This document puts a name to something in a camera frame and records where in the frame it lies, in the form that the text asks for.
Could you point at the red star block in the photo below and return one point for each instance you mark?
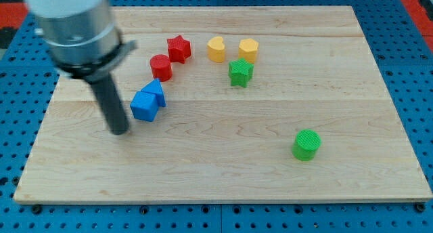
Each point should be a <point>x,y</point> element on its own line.
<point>179,49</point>

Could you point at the black flange tool mount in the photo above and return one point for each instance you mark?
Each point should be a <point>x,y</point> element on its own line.
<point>90,60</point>

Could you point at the light wooden board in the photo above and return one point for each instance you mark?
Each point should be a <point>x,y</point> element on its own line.
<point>214,143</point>

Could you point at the green cylinder block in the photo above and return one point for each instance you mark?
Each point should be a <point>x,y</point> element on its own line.
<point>306,144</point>

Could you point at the red cylinder block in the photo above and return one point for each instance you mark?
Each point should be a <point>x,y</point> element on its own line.
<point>161,67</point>

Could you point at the green star block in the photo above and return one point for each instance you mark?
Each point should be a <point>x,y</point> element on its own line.
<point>240,72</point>

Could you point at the yellow hexagon block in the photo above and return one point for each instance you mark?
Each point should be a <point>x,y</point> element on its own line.
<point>248,50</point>

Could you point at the blue cube block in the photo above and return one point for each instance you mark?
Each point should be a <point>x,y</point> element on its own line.
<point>144,106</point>

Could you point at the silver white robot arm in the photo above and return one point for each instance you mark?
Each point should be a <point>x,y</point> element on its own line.
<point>66,20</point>

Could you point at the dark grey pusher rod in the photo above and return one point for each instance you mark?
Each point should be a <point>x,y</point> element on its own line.
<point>110,104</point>

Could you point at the yellow heart block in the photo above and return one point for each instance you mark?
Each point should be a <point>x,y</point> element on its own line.
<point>216,49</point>

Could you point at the blue triangle block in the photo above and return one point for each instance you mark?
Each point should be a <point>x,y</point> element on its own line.
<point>155,87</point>

